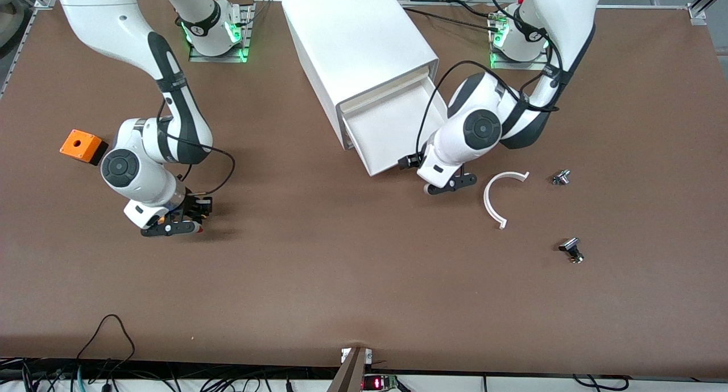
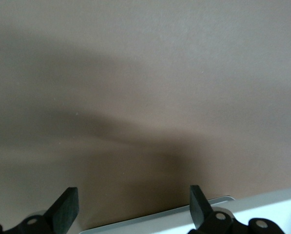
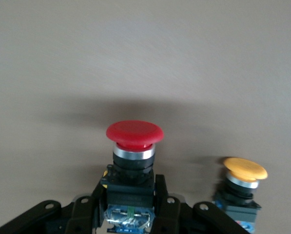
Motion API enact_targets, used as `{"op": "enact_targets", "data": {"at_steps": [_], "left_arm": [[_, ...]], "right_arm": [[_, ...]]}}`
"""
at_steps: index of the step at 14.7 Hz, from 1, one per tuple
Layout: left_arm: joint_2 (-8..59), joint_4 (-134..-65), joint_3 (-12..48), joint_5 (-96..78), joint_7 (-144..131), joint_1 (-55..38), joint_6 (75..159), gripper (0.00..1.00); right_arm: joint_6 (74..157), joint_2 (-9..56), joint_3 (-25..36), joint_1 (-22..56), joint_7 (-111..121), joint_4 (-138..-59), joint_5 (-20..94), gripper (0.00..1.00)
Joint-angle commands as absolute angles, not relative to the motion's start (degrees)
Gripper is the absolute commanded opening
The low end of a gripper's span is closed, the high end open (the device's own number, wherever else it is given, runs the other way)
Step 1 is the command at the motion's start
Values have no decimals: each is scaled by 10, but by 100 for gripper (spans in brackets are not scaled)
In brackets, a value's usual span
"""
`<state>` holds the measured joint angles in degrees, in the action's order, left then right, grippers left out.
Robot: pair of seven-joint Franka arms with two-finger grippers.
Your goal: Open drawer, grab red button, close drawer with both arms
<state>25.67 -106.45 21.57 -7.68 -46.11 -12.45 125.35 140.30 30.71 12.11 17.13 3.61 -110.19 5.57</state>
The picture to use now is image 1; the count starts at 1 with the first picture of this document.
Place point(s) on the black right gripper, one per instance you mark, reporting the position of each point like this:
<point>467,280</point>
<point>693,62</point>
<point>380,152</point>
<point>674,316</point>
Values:
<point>195,206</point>

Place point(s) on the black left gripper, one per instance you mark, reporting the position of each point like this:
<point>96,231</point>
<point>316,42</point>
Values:
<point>408,162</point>

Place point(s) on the white drawer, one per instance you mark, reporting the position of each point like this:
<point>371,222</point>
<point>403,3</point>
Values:
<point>392,87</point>
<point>392,130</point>

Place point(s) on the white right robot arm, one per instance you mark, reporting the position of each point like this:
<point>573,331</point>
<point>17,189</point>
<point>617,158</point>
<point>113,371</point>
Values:
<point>142,170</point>

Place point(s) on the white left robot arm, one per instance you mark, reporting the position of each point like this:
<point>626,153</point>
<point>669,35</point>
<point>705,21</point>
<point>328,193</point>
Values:
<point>483,130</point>

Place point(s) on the yellow push button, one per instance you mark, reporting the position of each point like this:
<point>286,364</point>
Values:
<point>161,219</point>

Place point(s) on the white drawer cabinet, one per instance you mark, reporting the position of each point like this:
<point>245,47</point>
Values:
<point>352,39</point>

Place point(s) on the device with red display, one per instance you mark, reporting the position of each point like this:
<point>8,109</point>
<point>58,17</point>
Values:
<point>376,383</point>

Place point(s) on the pale grey rounded object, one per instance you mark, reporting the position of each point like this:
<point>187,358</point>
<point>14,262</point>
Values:
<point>8,11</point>

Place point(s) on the orange button enclosure box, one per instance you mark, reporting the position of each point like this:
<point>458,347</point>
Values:
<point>79,144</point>

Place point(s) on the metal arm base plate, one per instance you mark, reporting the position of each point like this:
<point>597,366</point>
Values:
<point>520,65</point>
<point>219,58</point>

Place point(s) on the small silver metal switch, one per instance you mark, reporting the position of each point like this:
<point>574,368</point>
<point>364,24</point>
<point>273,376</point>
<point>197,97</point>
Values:
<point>561,177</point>

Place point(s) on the black and silver switch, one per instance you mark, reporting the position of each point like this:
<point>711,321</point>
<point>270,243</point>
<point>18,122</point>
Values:
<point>570,247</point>

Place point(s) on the white beam bracket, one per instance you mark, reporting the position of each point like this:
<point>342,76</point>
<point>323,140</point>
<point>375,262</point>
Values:
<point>344,355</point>

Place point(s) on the brown camera support beam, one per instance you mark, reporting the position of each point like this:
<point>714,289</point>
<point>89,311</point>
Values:
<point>350,375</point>

